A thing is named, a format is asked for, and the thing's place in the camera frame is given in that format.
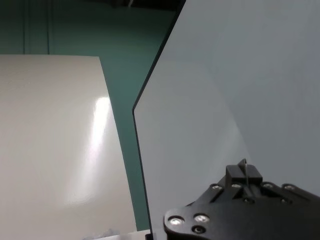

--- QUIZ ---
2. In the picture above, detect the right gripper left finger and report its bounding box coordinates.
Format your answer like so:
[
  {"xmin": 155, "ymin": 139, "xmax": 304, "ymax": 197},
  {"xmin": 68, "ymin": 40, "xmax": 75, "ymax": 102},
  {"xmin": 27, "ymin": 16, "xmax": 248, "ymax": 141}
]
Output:
[{"xmin": 225, "ymin": 159, "xmax": 248, "ymax": 200}]

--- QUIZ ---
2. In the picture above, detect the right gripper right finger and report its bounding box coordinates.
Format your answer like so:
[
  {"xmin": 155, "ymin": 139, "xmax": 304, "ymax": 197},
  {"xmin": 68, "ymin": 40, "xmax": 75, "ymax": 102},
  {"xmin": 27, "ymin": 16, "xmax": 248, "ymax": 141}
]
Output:
[{"xmin": 246, "ymin": 163, "xmax": 263, "ymax": 199}]

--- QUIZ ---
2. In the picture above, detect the white glossy panel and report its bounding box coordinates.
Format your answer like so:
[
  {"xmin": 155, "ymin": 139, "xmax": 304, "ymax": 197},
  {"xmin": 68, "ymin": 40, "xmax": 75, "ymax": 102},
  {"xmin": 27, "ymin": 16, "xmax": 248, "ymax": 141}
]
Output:
[{"xmin": 0, "ymin": 54, "xmax": 152, "ymax": 240}]

